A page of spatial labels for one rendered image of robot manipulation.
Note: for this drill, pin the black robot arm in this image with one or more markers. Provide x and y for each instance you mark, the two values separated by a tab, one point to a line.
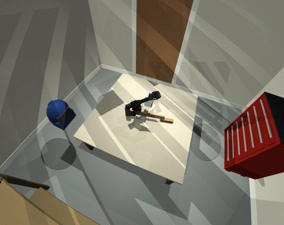
136	103

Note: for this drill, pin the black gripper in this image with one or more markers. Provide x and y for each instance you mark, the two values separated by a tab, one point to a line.
133	113

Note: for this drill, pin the long brown wooden rail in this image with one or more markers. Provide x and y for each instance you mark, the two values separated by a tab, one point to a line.
148	114

